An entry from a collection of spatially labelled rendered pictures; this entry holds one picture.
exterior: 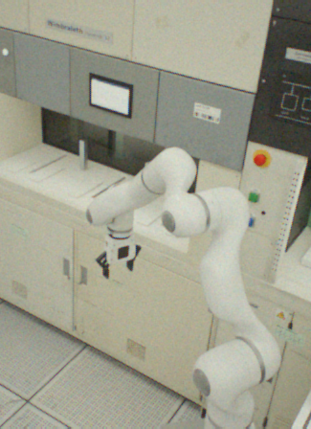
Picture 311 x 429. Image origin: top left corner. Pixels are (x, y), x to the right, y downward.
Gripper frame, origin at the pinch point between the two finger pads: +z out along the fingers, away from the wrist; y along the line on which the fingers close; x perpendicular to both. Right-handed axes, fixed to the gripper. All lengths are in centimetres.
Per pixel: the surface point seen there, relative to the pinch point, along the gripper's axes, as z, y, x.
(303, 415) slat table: 25, 32, -61
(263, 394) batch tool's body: 68, 60, -24
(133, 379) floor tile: 101, 33, 34
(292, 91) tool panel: -59, 53, -11
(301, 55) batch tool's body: -70, 54, -12
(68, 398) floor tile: 101, 0, 39
